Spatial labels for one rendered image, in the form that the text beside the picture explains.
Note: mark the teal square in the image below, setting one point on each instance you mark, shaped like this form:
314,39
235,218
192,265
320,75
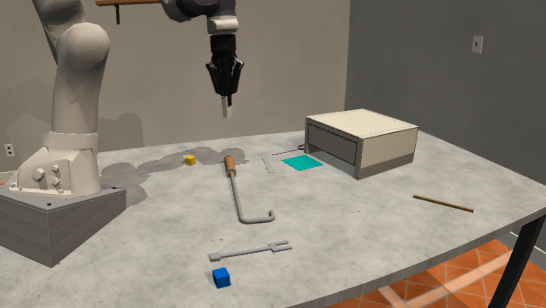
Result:
302,162

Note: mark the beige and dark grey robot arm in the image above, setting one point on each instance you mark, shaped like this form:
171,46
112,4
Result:
66,166

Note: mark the low beige cabinet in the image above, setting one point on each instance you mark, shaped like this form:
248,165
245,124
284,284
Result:
371,142

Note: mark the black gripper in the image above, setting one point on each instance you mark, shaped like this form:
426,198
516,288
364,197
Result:
223,48

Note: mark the small blue cube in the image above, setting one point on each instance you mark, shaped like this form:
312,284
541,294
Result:
221,277

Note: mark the steel hook with wooden handle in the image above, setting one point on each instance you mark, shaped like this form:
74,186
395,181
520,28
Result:
231,172

